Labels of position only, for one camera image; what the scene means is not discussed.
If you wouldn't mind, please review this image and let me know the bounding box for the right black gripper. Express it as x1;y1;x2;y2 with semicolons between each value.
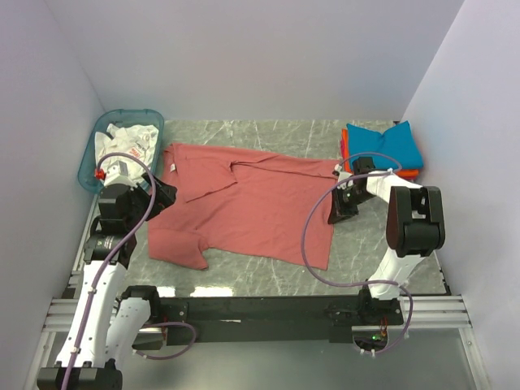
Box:
328;185;375;225

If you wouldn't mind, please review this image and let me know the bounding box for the dusty red t-shirt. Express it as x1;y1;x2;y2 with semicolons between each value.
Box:
148;143;336;270

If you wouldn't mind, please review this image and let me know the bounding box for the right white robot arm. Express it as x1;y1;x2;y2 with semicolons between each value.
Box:
327;157;445;324

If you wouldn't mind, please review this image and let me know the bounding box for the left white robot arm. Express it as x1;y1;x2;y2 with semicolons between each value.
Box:
37;174;177;389

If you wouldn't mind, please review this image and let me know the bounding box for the folded orange t-shirt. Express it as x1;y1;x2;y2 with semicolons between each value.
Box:
340;128;419;180

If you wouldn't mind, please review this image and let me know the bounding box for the teal plastic bin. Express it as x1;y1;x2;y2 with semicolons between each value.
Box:
77;109;164;194

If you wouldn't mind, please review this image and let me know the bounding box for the folded magenta t-shirt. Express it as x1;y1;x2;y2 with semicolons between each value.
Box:
340;140;349;159

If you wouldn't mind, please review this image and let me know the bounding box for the crumpled white t-shirt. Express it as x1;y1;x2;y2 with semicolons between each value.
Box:
94;123;159;182

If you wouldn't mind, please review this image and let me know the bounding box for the folded blue t-shirt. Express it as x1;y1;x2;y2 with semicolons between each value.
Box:
346;121;424;170

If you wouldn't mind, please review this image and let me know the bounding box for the black base beam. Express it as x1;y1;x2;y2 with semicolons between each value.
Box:
148;290;404;343

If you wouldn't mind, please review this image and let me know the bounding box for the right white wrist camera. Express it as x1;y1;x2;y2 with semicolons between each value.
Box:
332;164;353;190

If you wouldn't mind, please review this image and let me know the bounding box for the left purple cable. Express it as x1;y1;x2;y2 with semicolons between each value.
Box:
63;152;198;390

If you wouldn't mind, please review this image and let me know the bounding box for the aluminium frame rail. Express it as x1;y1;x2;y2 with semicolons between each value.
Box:
352;296;472;332

